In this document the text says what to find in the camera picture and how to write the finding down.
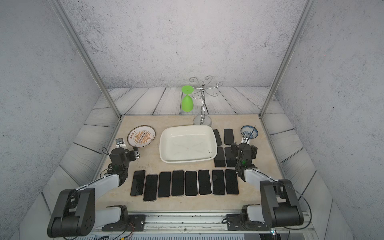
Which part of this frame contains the dark phone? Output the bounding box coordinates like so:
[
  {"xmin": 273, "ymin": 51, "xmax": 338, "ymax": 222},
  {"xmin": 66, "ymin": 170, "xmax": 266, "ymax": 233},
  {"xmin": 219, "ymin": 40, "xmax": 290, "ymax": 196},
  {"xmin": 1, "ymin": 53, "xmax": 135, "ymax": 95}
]
[{"xmin": 214, "ymin": 147, "xmax": 226, "ymax": 168}]

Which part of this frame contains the black phone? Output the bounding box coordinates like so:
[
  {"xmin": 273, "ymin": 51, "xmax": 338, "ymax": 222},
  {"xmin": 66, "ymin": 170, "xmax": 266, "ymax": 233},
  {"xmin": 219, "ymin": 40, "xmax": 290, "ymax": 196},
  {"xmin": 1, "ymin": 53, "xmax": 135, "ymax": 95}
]
[
  {"xmin": 212, "ymin": 170, "xmax": 226, "ymax": 195},
  {"xmin": 213, "ymin": 130, "xmax": 223, "ymax": 146},
  {"xmin": 198, "ymin": 170, "xmax": 212, "ymax": 195},
  {"xmin": 225, "ymin": 169, "xmax": 239, "ymax": 195},
  {"xmin": 143, "ymin": 174, "xmax": 158, "ymax": 202}
]

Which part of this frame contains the phone with purple clear case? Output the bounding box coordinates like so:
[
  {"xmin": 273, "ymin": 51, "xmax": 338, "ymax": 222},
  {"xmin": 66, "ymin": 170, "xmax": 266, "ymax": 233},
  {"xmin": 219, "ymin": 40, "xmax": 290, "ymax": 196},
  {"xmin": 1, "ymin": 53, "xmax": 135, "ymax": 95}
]
[{"xmin": 130, "ymin": 170, "xmax": 146, "ymax": 197}]

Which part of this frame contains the white plastic storage box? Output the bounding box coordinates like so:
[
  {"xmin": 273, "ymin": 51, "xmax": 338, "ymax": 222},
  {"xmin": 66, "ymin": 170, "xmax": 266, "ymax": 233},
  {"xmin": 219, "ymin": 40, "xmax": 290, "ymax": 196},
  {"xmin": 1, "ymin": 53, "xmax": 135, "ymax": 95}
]
[{"xmin": 159, "ymin": 125, "xmax": 218, "ymax": 164}]

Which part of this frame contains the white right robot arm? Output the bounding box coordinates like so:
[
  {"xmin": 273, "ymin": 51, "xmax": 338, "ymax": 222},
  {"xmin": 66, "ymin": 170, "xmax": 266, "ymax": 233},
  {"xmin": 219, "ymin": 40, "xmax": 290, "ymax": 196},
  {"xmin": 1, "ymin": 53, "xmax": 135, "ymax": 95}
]
[{"xmin": 231, "ymin": 143, "xmax": 304, "ymax": 230}]

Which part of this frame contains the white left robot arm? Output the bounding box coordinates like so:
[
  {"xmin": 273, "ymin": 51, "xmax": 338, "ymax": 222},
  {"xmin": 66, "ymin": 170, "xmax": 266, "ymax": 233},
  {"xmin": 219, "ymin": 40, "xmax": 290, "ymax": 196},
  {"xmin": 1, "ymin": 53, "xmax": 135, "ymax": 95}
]
[{"xmin": 47, "ymin": 146, "xmax": 140, "ymax": 240}]

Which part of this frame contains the blue white ceramic bowl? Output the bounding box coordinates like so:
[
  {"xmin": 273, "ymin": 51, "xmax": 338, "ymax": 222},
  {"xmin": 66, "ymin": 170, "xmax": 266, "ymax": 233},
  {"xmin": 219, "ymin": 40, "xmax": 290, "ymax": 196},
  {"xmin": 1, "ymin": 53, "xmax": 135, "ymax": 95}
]
[{"xmin": 241, "ymin": 125, "xmax": 259, "ymax": 140}]

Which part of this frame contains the orange patterned round plate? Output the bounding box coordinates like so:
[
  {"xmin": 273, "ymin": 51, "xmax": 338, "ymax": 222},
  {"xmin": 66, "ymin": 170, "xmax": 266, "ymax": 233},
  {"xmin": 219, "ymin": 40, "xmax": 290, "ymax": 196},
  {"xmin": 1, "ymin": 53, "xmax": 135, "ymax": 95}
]
[{"xmin": 127, "ymin": 125, "xmax": 156, "ymax": 148}]

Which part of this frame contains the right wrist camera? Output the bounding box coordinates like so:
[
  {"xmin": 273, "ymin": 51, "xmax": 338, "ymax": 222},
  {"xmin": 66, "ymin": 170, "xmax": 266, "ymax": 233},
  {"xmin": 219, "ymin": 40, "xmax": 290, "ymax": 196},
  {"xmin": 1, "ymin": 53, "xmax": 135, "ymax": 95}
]
[{"xmin": 242, "ymin": 137, "xmax": 250, "ymax": 144}]

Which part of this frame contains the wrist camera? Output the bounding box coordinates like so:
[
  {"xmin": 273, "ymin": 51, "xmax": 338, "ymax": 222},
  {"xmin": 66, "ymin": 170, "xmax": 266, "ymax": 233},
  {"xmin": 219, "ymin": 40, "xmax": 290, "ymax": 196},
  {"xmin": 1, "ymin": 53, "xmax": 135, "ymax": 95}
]
[
  {"xmin": 242, "ymin": 137, "xmax": 250, "ymax": 144},
  {"xmin": 115, "ymin": 138, "xmax": 125, "ymax": 148}
]

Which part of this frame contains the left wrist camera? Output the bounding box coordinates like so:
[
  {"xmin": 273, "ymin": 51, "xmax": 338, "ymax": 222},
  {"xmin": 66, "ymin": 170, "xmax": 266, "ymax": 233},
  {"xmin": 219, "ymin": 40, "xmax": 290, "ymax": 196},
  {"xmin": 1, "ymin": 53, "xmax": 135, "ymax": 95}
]
[{"xmin": 115, "ymin": 138, "xmax": 125, "ymax": 148}]

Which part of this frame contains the silver wire glass rack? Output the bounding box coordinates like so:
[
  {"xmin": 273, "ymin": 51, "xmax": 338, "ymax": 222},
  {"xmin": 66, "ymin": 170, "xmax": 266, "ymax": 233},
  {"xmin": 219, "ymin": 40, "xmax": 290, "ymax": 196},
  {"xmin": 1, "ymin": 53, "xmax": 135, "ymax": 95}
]
[{"xmin": 189, "ymin": 76, "xmax": 223, "ymax": 127}]

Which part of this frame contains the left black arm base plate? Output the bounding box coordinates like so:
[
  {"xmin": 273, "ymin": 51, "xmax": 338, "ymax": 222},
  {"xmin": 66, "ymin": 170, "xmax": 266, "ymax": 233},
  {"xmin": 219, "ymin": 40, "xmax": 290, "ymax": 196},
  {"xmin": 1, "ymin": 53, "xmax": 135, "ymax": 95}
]
[{"xmin": 102, "ymin": 215, "xmax": 146, "ymax": 232}]

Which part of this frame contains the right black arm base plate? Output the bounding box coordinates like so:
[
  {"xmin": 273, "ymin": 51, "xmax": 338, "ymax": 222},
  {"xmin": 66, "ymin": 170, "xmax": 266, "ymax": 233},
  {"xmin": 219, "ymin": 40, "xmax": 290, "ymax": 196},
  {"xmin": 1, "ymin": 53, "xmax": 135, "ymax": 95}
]
[{"xmin": 221, "ymin": 214, "xmax": 270, "ymax": 231}]

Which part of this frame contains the aluminium rail front frame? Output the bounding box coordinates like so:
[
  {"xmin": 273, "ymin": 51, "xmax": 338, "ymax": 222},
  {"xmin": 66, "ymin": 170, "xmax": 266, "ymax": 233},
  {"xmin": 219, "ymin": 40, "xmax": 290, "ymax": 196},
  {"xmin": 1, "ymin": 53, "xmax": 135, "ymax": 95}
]
[{"xmin": 52, "ymin": 210, "xmax": 322, "ymax": 240}]

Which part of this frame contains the right aluminium frame post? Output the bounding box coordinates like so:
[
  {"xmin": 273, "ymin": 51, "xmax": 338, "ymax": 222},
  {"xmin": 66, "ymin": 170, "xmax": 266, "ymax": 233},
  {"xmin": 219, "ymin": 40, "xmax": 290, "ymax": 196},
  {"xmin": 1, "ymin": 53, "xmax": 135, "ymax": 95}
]
[{"xmin": 259, "ymin": 0, "xmax": 317, "ymax": 120}]

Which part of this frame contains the aluminium frame post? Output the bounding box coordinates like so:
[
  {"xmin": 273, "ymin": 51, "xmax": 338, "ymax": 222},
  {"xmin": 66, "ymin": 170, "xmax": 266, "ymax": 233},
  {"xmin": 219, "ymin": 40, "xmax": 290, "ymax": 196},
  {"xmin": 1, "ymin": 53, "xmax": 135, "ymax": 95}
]
[
  {"xmin": 49, "ymin": 0, "xmax": 122, "ymax": 120},
  {"xmin": 259, "ymin": 0, "xmax": 317, "ymax": 120}
]

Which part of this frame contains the left aluminium frame post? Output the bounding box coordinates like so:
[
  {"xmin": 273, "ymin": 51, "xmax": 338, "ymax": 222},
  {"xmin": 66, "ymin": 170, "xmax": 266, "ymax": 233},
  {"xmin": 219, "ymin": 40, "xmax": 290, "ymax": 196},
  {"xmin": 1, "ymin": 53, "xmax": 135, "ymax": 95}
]
[{"xmin": 49, "ymin": 0, "xmax": 122, "ymax": 120}]

